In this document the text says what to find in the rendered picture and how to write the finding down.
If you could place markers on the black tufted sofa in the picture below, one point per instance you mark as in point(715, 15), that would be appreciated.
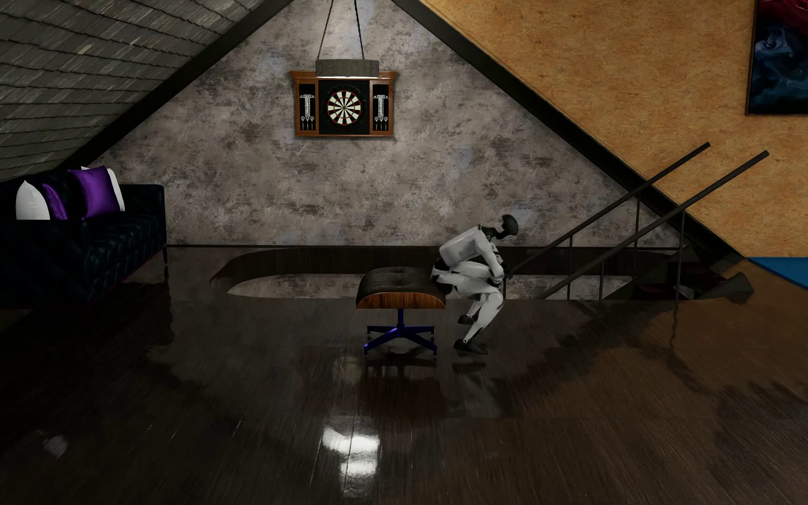
point(60, 245)

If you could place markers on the large purple cushion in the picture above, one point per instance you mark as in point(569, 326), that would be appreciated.
point(95, 191)

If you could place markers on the hanging grey pendant lamp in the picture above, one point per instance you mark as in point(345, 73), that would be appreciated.
point(346, 68)

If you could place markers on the small purple cushion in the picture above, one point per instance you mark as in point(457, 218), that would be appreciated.
point(55, 202)

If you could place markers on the abstract red blue painting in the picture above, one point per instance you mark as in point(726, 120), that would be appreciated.
point(801, 56)

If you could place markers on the white humanoid robot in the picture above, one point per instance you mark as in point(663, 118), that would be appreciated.
point(471, 251)

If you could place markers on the white cushion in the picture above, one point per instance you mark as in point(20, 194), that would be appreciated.
point(30, 203)
point(116, 186)

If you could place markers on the black metal stair railing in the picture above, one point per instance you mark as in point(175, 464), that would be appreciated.
point(656, 224)
point(614, 205)

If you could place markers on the wooden dartboard cabinet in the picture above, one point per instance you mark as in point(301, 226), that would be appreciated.
point(344, 104)

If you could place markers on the blue mat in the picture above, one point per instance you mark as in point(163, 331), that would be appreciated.
point(805, 271)

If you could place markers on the black leather ottoman stool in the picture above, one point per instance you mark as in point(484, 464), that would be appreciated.
point(400, 288)

